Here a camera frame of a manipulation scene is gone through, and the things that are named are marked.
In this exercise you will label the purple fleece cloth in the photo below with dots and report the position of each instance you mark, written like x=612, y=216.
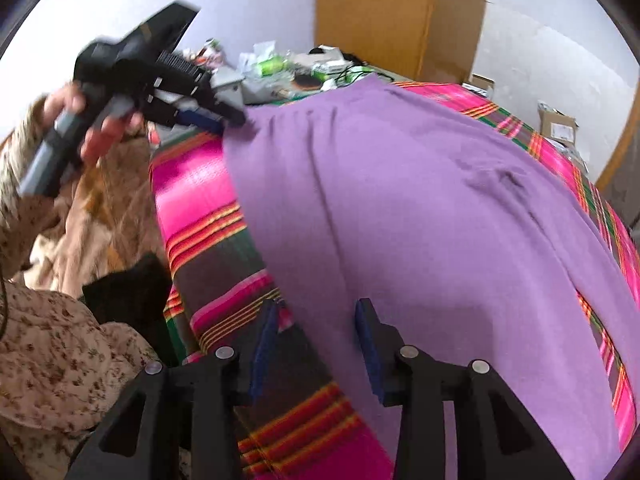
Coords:
x=425, y=235

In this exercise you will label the person's floral garment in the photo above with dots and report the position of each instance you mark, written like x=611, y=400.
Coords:
x=55, y=360

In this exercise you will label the brown cardboard box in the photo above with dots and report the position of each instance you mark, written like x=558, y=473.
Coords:
x=555, y=122

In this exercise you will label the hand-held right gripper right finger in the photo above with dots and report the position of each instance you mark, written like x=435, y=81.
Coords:
x=367, y=350

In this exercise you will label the person's left forearm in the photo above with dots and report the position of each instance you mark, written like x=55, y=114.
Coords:
x=15, y=210

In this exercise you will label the green packet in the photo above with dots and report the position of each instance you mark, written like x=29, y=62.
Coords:
x=272, y=65

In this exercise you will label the person's left hand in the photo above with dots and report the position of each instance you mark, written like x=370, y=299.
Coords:
x=105, y=135

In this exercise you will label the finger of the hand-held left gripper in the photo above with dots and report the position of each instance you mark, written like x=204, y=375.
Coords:
x=197, y=121
x=227, y=110

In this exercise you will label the black trousers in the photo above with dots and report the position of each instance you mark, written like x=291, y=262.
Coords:
x=130, y=295

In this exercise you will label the beige patterned blanket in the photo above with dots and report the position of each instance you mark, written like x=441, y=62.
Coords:
x=100, y=220

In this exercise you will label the small white box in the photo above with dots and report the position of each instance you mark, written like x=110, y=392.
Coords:
x=481, y=86

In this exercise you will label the wooden door frame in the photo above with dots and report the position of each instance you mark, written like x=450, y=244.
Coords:
x=620, y=145

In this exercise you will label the wooden wardrobe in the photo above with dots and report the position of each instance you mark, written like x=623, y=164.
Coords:
x=380, y=15

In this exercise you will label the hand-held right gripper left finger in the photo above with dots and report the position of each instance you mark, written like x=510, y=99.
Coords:
x=262, y=350

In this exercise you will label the white desk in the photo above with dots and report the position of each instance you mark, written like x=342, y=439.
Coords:
x=265, y=92

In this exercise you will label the pink plaid bed sheet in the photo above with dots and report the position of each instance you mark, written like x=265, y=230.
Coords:
x=210, y=240

